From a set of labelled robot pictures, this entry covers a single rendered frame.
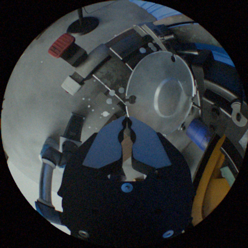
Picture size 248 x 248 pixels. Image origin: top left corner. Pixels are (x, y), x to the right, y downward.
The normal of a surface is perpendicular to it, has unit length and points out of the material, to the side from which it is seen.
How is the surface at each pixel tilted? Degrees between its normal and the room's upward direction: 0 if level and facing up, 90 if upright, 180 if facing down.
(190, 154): 90
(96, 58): 0
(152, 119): 0
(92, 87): 0
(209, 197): 90
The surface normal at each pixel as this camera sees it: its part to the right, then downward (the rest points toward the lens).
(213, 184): -0.65, -0.52
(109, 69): 0.30, 0.50
